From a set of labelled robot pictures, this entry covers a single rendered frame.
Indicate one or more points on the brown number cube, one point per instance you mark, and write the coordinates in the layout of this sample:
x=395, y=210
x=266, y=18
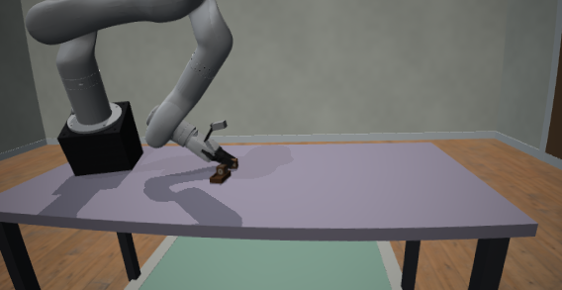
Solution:
x=222, y=169
x=235, y=165

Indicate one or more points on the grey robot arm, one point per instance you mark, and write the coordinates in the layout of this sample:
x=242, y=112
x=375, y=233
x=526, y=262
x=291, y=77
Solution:
x=64, y=22

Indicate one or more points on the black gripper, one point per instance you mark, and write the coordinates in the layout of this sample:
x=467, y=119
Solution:
x=205, y=149

